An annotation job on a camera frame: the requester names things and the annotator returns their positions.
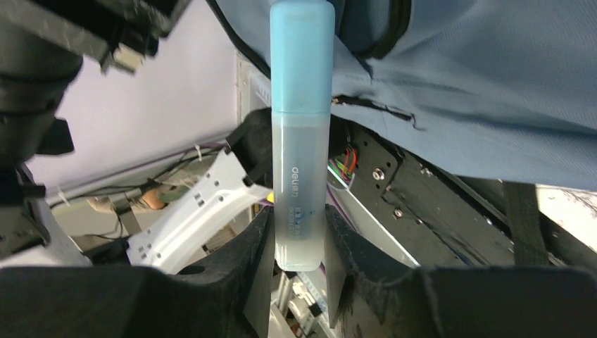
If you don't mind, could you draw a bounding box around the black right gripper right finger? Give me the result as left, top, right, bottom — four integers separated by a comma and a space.
325, 206, 596, 337

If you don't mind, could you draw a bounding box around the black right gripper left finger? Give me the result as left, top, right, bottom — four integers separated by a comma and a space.
1, 207, 274, 337

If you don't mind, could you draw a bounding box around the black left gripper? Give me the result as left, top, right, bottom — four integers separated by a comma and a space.
1, 1, 189, 258

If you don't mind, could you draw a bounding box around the blue student backpack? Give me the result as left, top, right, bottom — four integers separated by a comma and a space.
205, 0, 597, 267

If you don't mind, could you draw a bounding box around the light blue highlighter pen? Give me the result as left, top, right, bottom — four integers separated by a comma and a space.
270, 1, 335, 272

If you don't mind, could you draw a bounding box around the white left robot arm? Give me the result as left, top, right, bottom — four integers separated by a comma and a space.
1, 1, 268, 273

